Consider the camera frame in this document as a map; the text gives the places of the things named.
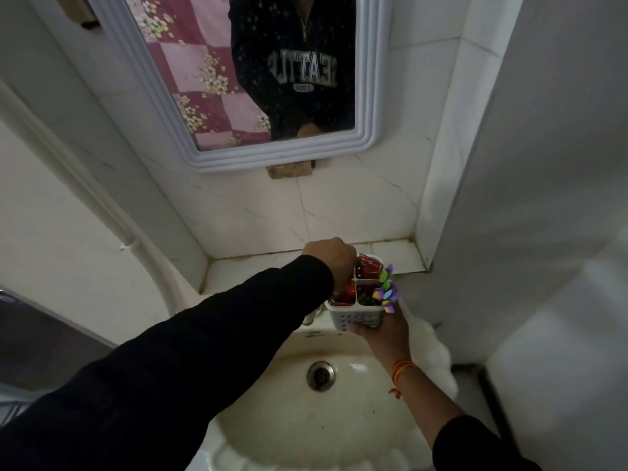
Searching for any person's left hand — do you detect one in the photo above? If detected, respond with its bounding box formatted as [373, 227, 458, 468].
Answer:
[301, 237, 359, 296]

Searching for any person's right hand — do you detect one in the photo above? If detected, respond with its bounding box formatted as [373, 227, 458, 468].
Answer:
[347, 300, 411, 371]

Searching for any white plastic caddy basket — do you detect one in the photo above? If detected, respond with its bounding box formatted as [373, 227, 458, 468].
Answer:
[325, 270, 393, 332]

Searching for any red toothpaste tube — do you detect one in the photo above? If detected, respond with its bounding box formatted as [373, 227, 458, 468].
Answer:
[332, 254, 386, 305]

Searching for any person's left forearm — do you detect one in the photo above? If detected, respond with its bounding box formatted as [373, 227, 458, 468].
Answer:
[0, 255, 337, 471]

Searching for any person's right forearm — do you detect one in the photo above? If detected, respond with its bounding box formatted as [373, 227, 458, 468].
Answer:
[392, 362, 543, 471]

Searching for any colourful plastic flower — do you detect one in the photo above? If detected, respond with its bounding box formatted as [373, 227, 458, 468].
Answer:
[371, 264, 401, 315]

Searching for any metal sink drain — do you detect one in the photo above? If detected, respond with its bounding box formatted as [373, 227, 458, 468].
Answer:
[306, 360, 338, 393]

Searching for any white ceramic washbasin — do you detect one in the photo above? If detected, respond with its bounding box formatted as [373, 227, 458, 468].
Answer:
[185, 289, 460, 471]

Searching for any dark wooden door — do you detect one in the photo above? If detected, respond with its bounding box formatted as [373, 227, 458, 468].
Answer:
[0, 287, 118, 429]

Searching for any orange thread bracelet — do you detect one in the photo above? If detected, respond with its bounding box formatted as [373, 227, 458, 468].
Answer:
[388, 360, 421, 401]

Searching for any small wooden wall block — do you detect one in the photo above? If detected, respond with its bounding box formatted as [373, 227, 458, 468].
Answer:
[266, 161, 315, 180]

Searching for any white framed wall mirror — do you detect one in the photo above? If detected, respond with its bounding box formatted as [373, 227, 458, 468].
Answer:
[86, 0, 393, 173]

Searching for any white wall pipe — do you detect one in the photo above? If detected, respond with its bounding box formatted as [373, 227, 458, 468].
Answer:
[0, 80, 178, 317]

